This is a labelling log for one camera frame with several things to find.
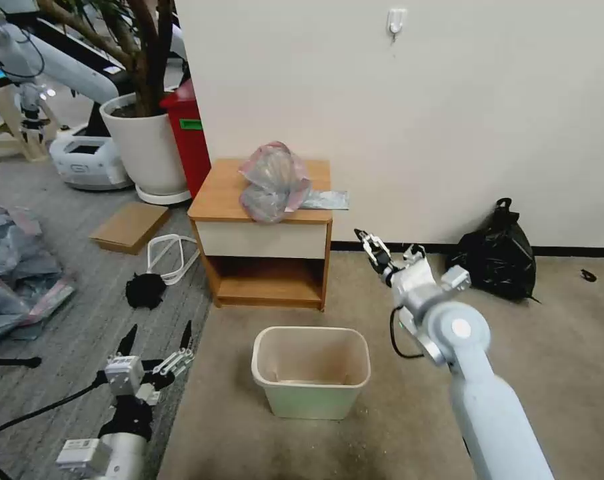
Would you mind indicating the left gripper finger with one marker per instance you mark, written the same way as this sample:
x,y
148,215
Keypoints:
x,y
186,340
129,342

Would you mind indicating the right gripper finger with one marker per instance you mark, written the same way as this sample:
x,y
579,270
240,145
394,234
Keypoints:
x,y
374,239
371,252

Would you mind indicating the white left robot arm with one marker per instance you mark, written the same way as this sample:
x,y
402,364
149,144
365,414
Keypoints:
x,y
124,456

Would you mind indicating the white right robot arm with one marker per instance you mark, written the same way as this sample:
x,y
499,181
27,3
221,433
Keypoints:
x,y
482,400

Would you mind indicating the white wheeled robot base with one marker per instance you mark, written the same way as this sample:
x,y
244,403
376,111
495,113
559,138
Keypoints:
x,y
82,160

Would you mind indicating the crumpled black bag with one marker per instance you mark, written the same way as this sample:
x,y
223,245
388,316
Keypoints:
x,y
144,291

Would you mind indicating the full black garbage bag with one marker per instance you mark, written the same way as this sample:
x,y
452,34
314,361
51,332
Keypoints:
x,y
497,260

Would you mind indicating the translucent pink-grey garbage bag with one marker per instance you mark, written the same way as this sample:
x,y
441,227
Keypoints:
x,y
274,180

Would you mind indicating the beige plastic trash can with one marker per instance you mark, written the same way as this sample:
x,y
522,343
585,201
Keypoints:
x,y
312,385

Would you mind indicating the wooden nightstand with white drawer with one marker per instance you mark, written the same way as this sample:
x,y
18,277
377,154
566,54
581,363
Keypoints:
x,y
262,240

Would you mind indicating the flat brown cardboard box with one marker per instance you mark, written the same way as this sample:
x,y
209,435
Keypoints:
x,y
129,227

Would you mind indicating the pile of grey plastic bags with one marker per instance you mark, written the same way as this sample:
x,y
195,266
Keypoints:
x,y
17,280

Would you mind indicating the white pot saucer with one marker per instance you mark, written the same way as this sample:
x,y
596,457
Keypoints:
x,y
162,196

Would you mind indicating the white plant pot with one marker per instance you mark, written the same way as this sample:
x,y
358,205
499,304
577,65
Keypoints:
x,y
147,150

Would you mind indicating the red bin with green label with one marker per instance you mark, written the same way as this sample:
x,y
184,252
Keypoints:
x,y
189,145

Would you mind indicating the small black scrap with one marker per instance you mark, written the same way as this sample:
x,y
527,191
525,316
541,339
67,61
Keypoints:
x,y
589,275

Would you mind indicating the pale wooden stool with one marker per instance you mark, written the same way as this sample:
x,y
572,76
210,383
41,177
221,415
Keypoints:
x,y
7,145

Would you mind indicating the potted tree with brown trunk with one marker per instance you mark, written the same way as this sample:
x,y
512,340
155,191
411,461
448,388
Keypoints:
x,y
147,60

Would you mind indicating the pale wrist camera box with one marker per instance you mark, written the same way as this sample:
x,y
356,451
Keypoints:
x,y
124,375

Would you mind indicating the white wall hook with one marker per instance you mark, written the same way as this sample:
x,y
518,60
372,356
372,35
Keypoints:
x,y
396,21

